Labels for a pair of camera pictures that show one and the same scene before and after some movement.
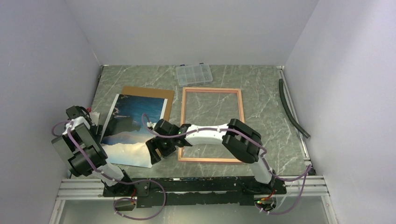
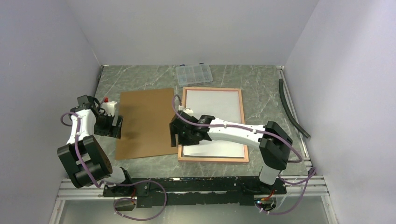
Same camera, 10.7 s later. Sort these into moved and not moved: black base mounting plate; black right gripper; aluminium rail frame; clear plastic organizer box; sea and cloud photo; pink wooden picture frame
Moved: black right gripper; sea and cloud photo
Not moved: black base mounting plate; aluminium rail frame; pink wooden picture frame; clear plastic organizer box
